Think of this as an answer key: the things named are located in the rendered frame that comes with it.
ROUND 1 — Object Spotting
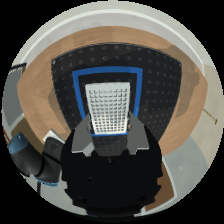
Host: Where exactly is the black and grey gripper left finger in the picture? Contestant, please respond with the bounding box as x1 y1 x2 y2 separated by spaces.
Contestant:
60 113 95 182

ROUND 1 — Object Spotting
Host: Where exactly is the blue tape outline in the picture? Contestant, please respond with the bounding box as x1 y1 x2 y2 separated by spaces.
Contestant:
72 66 143 136

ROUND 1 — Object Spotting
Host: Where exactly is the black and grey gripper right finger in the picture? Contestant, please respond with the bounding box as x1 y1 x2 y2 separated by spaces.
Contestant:
126 111 163 178

